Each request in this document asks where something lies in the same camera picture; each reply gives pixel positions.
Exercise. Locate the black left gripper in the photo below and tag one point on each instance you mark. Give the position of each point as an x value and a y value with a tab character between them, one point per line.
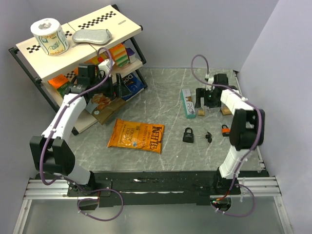
119	86

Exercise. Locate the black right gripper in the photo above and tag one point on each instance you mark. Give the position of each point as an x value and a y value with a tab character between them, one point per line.
201	92

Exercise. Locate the small brass padlock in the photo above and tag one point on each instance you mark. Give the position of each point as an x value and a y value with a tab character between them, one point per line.
201	111

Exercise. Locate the large brass padlock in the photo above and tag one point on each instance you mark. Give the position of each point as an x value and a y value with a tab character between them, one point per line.
225	111

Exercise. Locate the black padlock key bunch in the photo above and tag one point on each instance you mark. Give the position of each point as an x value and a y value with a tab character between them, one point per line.
207	136

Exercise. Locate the orange black padlock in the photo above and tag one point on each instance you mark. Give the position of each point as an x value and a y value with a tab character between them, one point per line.
225	130

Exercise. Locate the black Kaijing padlock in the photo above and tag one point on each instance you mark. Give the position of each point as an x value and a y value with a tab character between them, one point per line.
188	135

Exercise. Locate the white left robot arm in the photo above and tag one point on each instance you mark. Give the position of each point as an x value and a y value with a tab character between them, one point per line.
50	151

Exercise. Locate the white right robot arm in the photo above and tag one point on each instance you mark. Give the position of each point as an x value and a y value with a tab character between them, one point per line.
247	128

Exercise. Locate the blue Doritos bag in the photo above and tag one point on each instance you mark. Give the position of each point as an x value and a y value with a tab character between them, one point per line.
134	84

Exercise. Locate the brown pretzel snack bag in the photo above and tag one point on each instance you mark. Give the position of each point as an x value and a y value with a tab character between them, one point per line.
102	107

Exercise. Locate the green white toothpaste box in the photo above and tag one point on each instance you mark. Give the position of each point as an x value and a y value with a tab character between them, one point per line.
189	107

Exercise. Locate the right orange green box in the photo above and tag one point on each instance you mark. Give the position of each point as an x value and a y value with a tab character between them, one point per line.
94	60

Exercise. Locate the orange green box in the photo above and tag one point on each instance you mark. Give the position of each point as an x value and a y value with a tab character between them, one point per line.
94	60
60	83

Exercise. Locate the purple white small box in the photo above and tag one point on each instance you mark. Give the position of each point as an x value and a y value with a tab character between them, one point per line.
131	55

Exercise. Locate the colourful sponge pack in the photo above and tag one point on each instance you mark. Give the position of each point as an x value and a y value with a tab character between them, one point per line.
119	55

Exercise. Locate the beige black shelf rack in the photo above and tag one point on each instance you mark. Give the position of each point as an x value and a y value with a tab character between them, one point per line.
40	67

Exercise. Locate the left orange green box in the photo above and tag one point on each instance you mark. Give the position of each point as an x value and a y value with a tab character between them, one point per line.
60	83

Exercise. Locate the orange Kettle chips bag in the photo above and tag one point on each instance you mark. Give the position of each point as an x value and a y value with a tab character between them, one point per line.
137	135

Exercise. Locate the silver glitter sponge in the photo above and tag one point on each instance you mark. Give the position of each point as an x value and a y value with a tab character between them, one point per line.
92	36

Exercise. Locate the toilet paper roll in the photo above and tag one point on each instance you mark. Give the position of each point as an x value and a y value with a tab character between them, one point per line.
49	34

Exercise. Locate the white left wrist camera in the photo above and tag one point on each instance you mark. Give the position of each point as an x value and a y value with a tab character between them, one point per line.
106	65

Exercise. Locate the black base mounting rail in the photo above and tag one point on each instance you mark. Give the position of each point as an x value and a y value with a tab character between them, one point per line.
154	188

